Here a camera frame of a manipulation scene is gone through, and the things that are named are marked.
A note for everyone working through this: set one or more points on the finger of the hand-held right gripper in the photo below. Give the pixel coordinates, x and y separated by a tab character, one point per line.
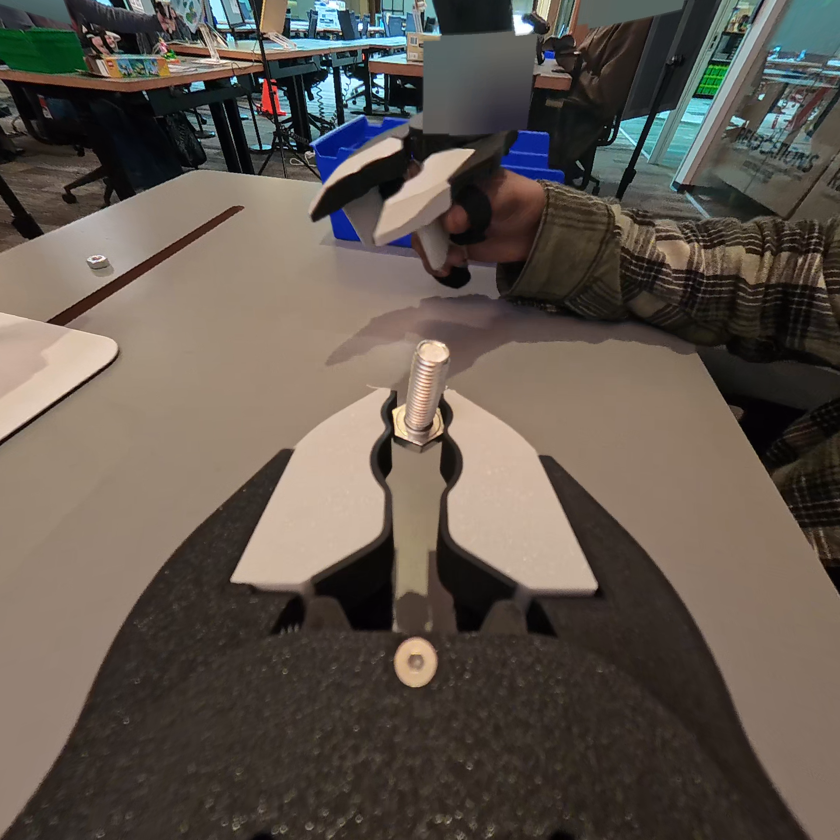
367	164
420	197

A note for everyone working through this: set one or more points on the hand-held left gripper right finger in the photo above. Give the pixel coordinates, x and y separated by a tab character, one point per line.
518	518

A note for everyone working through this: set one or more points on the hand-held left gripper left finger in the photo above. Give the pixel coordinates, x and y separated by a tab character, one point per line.
315	512

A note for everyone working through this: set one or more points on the silver hex bolt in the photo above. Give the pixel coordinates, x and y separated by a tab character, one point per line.
425	387

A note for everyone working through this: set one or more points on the silver hex nut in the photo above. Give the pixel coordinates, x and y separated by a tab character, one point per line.
92	264

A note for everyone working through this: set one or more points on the person's right forearm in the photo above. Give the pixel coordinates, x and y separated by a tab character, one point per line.
689	282

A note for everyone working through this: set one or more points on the person's right hand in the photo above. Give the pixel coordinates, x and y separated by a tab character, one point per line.
512	216

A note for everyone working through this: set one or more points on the blue plastic bin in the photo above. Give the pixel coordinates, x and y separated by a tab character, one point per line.
535	157

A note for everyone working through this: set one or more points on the orange traffic cone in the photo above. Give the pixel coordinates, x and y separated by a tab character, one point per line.
272	102

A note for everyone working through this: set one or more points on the wooden-top office desk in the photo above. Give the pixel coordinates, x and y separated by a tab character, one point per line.
210	71

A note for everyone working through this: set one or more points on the black display panel on stand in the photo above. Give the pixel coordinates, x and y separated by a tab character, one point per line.
656	65

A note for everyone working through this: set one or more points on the black office chair with jacket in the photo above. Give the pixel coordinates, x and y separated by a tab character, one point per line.
151	151

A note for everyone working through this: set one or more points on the green shelf items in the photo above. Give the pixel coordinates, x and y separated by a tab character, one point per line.
712	82

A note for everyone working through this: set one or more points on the colourful toy box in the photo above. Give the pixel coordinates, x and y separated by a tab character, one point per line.
131	67

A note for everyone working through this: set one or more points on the person in plaid shirt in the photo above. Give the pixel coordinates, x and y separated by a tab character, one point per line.
814	472

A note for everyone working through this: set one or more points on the green plastic crate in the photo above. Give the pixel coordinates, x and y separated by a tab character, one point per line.
39	52

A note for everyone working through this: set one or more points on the black camera tripod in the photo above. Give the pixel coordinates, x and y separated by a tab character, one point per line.
283	134

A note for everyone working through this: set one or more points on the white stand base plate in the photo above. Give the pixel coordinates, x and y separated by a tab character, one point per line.
59	374

